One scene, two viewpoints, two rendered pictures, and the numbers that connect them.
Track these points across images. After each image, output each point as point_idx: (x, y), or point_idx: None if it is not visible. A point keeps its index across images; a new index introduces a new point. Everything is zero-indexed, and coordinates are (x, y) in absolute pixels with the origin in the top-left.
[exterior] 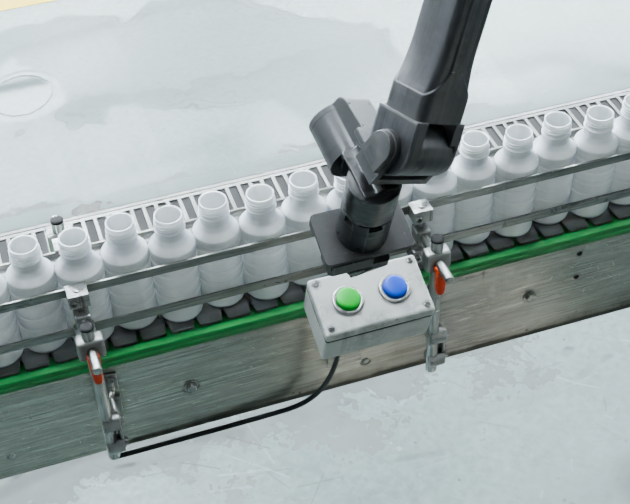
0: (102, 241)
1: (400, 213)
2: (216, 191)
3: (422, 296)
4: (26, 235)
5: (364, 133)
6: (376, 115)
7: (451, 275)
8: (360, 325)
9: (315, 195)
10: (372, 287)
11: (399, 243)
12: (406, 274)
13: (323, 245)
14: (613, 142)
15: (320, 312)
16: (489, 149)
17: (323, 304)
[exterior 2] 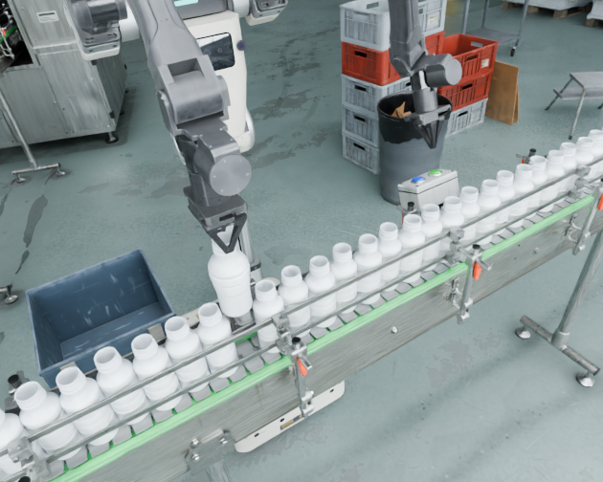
0: (568, 173)
1: (414, 115)
2: (527, 171)
3: (404, 184)
4: (590, 142)
5: (430, 55)
6: (424, 39)
7: (397, 206)
8: (424, 173)
9: (480, 188)
10: (427, 178)
11: (410, 114)
12: (415, 184)
13: (438, 105)
14: (331, 260)
15: (443, 169)
16: (403, 228)
17: (444, 170)
